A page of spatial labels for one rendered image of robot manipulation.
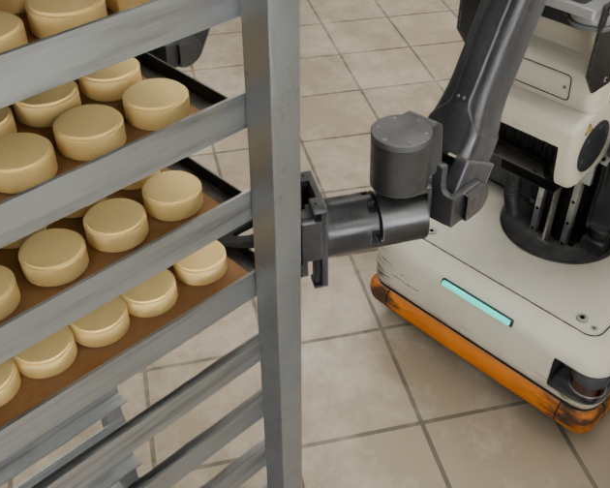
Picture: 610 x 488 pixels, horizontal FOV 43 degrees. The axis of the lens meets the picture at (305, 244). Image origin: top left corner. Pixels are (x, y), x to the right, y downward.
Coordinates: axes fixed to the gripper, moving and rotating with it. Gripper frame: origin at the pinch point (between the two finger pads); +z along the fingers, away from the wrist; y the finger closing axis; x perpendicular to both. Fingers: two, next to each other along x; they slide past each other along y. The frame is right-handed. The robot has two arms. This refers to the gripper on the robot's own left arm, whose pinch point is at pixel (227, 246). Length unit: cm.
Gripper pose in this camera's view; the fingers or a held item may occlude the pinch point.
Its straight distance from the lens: 74.4
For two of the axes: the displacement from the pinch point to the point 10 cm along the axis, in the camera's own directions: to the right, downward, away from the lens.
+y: -0.3, -7.5, -6.6
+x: 2.5, 6.4, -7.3
